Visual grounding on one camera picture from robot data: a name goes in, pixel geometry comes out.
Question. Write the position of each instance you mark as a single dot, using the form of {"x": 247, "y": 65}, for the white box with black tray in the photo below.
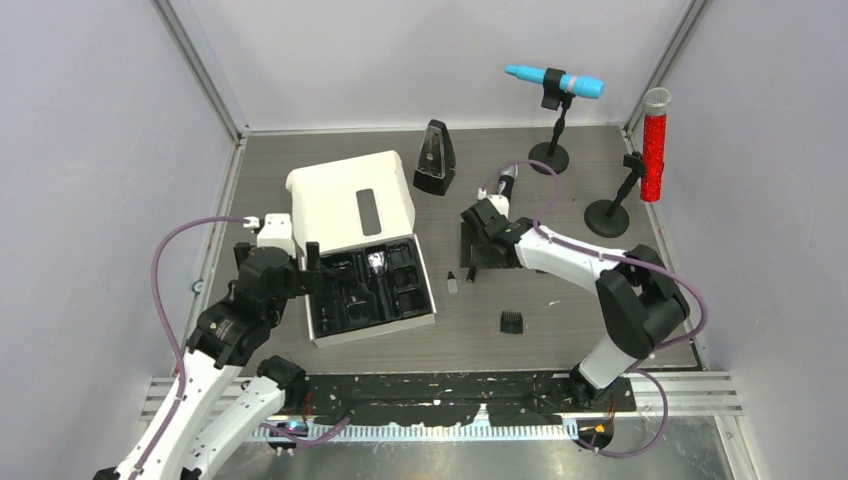
{"x": 361, "y": 213}

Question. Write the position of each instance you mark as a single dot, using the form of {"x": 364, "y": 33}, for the black and silver hair clipper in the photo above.
{"x": 506, "y": 181}

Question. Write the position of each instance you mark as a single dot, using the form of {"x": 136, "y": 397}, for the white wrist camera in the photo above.
{"x": 273, "y": 230}
{"x": 498, "y": 201}

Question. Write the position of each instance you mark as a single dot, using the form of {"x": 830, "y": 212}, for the black clipper comb guard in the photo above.
{"x": 511, "y": 322}

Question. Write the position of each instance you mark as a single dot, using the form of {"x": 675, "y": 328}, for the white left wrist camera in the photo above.
{"x": 273, "y": 230}

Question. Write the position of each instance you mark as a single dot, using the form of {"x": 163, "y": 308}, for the black stand of red microphone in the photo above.
{"x": 608, "y": 218}

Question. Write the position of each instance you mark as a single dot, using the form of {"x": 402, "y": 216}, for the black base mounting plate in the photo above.
{"x": 509, "y": 398}

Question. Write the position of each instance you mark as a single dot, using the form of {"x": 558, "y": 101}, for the blue microphone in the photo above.
{"x": 580, "y": 86}

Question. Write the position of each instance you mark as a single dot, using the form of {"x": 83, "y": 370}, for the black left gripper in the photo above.
{"x": 307, "y": 281}

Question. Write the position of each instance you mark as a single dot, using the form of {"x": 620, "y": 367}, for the black metronome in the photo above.
{"x": 436, "y": 166}

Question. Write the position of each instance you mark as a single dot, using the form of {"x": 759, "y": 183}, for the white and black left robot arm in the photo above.
{"x": 184, "y": 441}

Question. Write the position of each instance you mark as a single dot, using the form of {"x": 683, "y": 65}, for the red glitter microphone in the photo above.
{"x": 655, "y": 102}

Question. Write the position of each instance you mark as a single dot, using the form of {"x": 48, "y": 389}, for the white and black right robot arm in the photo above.
{"x": 641, "y": 305}

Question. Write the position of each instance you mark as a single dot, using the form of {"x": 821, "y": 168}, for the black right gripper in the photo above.
{"x": 467, "y": 252}

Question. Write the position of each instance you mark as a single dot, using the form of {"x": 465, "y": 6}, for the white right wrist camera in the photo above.
{"x": 498, "y": 201}

